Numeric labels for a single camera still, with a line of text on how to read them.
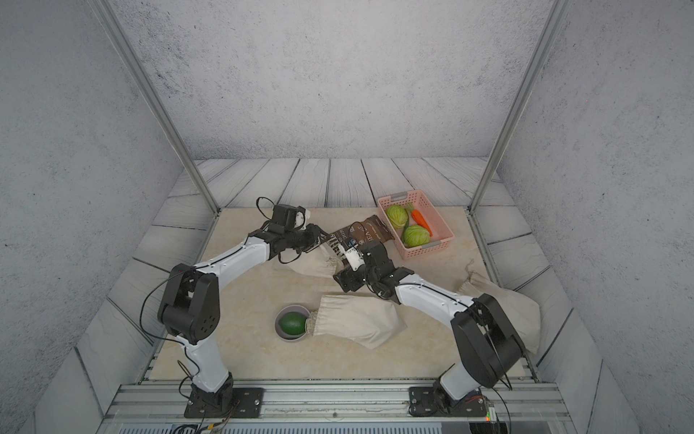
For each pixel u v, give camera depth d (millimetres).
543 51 760
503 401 724
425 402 726
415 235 1023
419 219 1147
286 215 740
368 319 801
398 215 1076
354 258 768
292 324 819
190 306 493
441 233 1076
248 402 729
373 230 1078
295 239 794
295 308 852
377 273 666
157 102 874
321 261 896
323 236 888
